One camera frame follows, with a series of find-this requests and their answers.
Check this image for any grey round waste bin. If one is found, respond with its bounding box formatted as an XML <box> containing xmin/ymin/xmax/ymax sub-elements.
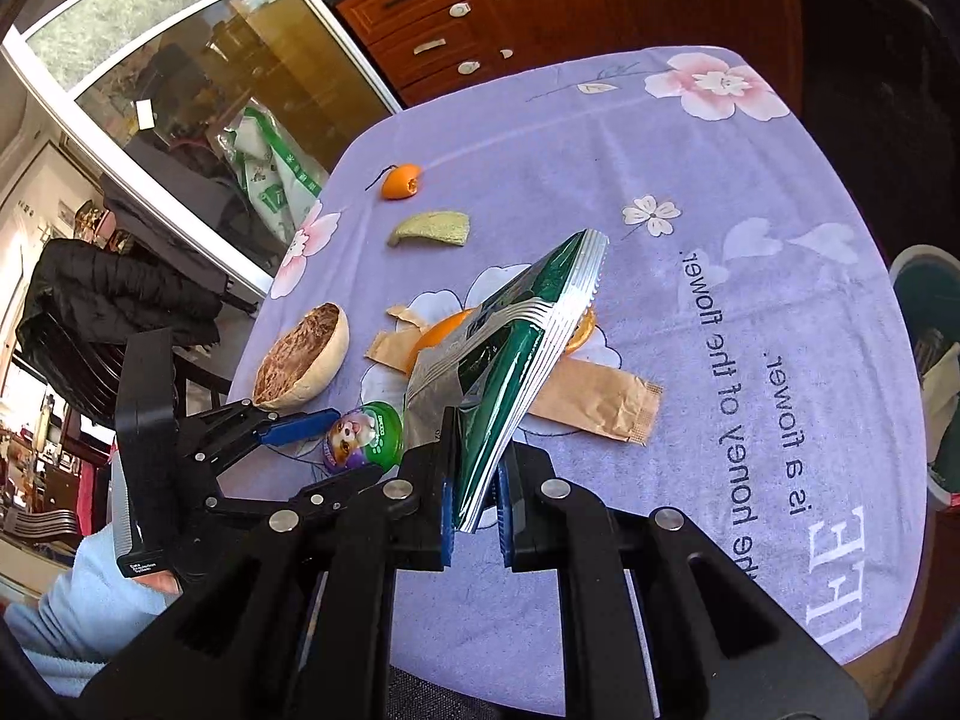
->
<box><xmin>889</xmin><ymin>244</ymin><xmax>960</xmax><ymax>507</ymax></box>

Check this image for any green and white plastic bag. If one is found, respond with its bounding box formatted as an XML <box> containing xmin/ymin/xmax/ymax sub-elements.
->
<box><xmin>214</xmin><ymin>106</ymin><xmax>331</xmax><ymax>241</ymax></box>

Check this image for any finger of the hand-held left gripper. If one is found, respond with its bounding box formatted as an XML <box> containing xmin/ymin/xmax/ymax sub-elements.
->
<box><xmin>178</xmin><ymin>399</ymin><xmax>342</xmax><ymax>466</ymax></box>
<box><xmin>199</xmin><ymin>461</ymin><xmax>387</xmax><ymax>541</ymax></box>

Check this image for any black jacket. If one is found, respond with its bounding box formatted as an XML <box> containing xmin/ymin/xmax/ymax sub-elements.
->
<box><xmin>15</xmin><ymin>236</ymin><xmax>226</xmax><ymax>361</ymax></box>

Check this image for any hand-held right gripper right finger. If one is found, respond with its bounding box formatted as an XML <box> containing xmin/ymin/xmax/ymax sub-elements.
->
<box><xmin>495</xmin><ymin>442</ymin><xmax>871</xmax><ymax>720</ymax></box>

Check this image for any person's left forearm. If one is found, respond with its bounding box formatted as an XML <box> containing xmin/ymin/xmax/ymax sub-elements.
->
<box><xmin>0</xmin><ymin>529</ymin><xmax>181</xmax><ymax>683</ymax></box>

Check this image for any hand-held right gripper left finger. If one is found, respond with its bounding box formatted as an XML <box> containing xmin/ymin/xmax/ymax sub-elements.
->
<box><xmin>75</xmin><ymin>405</ymin><xmax>458</xmax><ymax>720</ymax></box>

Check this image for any black chair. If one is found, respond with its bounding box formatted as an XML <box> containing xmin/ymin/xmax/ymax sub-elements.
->
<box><xmin>22</xmin><ymin>300</ymin><xmax>233</xmax><ymax>428</ymax></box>

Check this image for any orange fruit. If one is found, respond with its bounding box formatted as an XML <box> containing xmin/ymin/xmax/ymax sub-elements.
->
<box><xmin>411</xmin><ymin>306</ymin><xmax>599</xmax><ymax>374</ymax></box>

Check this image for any purple floral tablecloth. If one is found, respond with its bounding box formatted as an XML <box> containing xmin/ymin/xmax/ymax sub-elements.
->
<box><xmin>225</xmin><ymin>45</ymin><xmax>931</xmax><ymax>717</ymax></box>

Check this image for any brown paper bag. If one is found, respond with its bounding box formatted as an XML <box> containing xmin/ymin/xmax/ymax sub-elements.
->
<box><xmin>364</xmin><ymin>330</ymin><xmax>665</xmax><ymax>445</ymax></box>

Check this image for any green fruit rind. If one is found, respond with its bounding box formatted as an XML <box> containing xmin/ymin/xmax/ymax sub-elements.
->
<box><xmin>388</xmin><ymin>211</ymin><xmax>471</xmax><ymax>250</ymax></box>

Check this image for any green foil snack packet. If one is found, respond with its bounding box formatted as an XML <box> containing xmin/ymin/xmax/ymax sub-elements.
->
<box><xmin>405</xmin><ymin>229</ymin><xmax>610</xmax><ymax>535</ymax></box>

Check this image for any glass sliding door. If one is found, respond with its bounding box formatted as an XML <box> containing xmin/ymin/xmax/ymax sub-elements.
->
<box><xmin>0</xmin><ymin>0</ymin><xmax>406</xmax><ymax>301</ymax></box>

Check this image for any small orange peel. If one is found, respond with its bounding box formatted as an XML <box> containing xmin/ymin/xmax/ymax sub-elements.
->
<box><xmin>381</xmin><ymin>163</ymin><xmax>422</xmax><ymax>201</ymax></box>

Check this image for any purple and green jelly cup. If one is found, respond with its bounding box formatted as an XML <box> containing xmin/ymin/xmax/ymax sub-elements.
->
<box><xmin>322</xmin><ymin>401</ymin><xmax>406</xmax><ymax>475</ymax></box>

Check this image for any brown coconut shell half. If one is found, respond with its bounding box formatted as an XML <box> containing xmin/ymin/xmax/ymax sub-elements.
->
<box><xmin>253</xmin><ymin>303</ymin><xmax>350</xmax><ymax>412</ymax></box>

